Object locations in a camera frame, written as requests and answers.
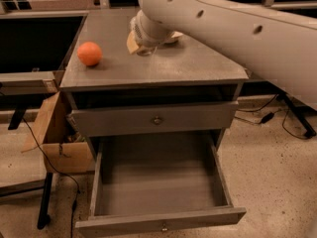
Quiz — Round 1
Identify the orange fruit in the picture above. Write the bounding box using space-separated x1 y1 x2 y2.
77 42 102 66

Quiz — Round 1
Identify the brown cardboard box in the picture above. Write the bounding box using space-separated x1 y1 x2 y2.
22 92 92 174

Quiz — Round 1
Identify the black floor cable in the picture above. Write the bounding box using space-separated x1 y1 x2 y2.
21 116 81 238

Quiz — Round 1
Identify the black power adapter cable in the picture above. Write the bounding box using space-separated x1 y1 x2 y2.
234 93 311 141

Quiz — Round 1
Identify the closed grey top drawer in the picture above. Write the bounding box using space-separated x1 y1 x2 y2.
71 101 238 137

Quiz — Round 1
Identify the open grey middle drawer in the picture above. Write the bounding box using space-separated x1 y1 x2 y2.
75 132 246 238

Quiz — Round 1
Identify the black table leg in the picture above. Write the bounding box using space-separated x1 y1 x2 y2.
37 173 53 230

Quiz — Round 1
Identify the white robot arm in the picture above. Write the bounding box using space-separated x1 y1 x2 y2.
127 0 317 109

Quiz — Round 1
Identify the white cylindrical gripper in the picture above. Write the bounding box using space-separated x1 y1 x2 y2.
127 10 183 55

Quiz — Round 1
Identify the silver 7up soda can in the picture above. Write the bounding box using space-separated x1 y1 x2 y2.
137 47 157 57

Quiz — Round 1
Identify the grey wooden drawer cabinet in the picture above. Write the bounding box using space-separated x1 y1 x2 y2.
60 9 247 144

